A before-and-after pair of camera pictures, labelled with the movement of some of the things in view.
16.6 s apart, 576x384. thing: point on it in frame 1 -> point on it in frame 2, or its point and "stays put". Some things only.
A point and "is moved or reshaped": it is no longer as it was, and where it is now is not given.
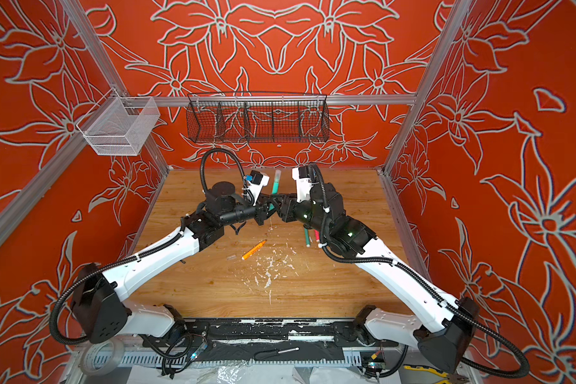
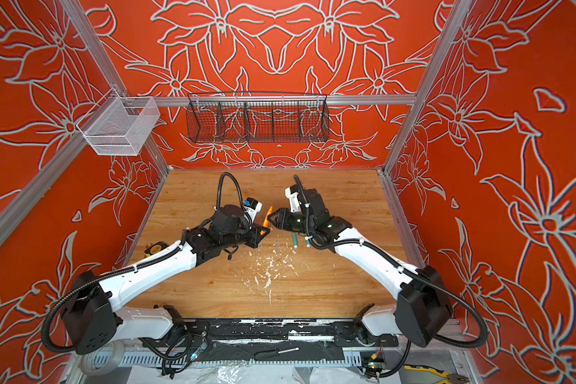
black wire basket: [258, 117] stays put
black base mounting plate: [278, 340] stays put
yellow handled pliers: [450, 378] stays put
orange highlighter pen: [254, 249] is moved or reshaped
